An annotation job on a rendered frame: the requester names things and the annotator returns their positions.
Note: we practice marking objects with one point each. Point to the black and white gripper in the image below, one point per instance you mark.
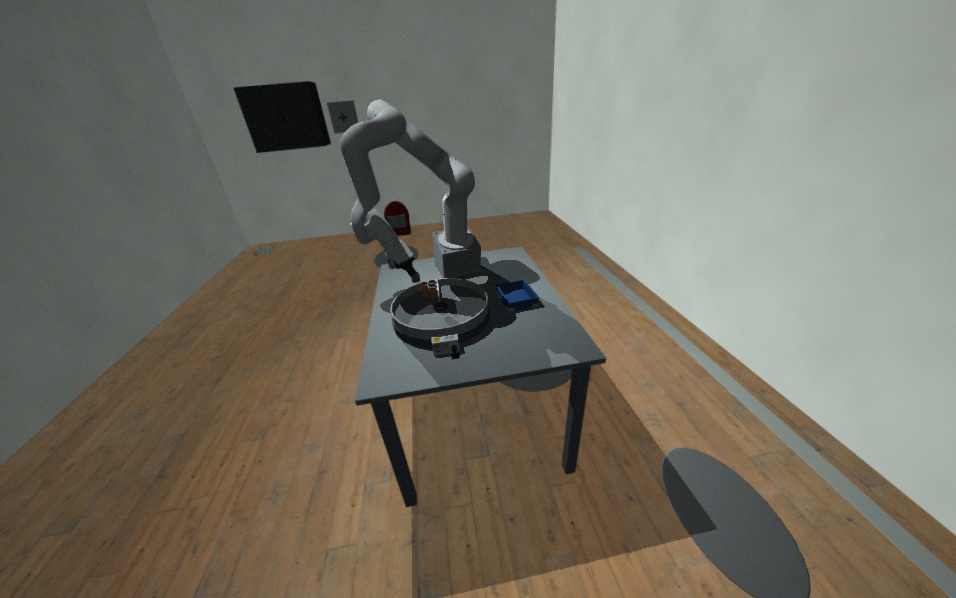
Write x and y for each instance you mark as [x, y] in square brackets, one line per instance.
[399, 253]

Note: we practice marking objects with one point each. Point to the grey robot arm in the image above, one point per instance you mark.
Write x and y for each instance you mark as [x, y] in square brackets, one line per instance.
[385, 126]

